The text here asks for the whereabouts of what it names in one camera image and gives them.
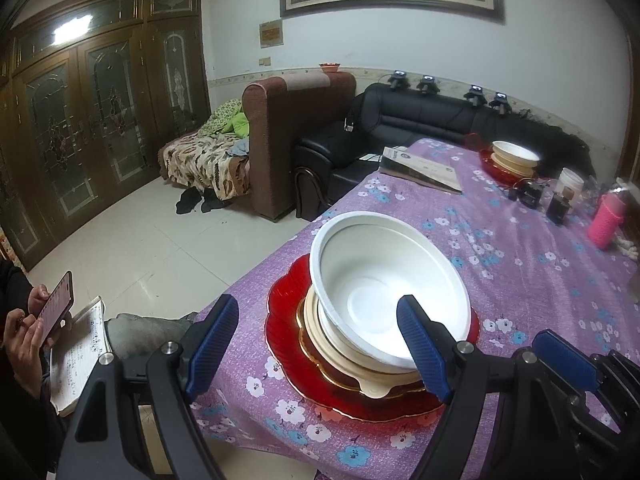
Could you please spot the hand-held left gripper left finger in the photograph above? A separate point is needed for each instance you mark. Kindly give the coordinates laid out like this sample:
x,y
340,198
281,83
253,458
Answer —
x,y
215,340

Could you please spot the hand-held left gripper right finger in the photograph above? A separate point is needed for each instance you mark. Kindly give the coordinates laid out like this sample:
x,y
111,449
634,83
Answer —
x,y
420,345

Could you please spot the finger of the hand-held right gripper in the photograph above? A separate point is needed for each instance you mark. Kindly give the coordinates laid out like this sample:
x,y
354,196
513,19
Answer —
x,y
565,357

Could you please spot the deep white bowl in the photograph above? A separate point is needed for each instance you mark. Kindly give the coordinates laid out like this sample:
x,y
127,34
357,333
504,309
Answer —
x,y
365,310

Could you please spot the cream ribbed plate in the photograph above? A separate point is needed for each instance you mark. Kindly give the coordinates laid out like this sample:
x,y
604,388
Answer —
x,y
320,345

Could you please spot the large scalloped red plate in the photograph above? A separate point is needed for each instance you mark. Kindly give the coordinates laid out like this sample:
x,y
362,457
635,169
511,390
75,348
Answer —
x,y
285,310

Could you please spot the purple floral tablecloth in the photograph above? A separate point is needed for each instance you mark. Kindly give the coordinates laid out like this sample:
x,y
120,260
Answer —
x,y
525,285

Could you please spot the white gloves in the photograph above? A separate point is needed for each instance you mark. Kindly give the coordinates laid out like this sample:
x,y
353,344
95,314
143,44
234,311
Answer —
x,y
627,249

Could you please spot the handwritten notebook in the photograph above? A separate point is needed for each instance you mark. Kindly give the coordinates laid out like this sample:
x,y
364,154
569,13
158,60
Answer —
x,y
80,360

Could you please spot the black slipper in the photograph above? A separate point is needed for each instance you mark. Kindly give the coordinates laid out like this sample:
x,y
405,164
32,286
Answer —
x,y
187,202
214,202

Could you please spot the dark perfume bottle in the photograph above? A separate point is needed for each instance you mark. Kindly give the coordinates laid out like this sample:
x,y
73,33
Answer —
x,y
557,207

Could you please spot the smartphone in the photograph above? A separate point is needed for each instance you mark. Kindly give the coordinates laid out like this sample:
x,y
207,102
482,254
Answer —
x,y
55,307

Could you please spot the small black box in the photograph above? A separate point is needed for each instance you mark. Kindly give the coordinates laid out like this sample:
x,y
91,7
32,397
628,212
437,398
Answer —
x,y
531,195

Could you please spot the white cup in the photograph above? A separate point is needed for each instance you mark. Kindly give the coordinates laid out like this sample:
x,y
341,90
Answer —
x,y
571,180

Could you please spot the grey booklet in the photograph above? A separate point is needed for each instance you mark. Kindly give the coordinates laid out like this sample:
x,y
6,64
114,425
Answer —
x,y
420,165

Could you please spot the leaf-print blanket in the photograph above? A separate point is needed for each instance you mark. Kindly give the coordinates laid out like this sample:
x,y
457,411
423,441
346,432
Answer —
x,y
200,160

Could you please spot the white card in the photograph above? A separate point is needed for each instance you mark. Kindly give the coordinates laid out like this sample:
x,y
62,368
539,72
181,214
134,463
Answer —
x,y
371,157

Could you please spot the grey cloth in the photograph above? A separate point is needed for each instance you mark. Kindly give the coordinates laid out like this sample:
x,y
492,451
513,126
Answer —
x,y
240,147

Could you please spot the brown sofa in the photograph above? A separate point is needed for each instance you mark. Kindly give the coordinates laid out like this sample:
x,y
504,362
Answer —
x,y
285,135

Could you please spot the green cloth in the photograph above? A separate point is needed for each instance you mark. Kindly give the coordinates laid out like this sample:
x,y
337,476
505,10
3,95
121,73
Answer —
x,y
235,122

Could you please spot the black leather sofa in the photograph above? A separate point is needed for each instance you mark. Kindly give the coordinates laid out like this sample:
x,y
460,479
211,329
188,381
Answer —
x,y
425,115

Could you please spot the small white device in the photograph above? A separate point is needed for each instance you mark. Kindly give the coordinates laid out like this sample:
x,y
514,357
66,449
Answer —
x,y
349,126

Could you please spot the wooden glass-door wardrobe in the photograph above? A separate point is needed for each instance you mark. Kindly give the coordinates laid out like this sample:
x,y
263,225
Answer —
x,y
100,110

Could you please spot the small red bowl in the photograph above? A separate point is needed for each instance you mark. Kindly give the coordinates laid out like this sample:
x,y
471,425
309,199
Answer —
x,y
330,66

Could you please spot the wall plaque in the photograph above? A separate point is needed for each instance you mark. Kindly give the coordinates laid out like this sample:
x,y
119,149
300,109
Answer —
x,y
271,33

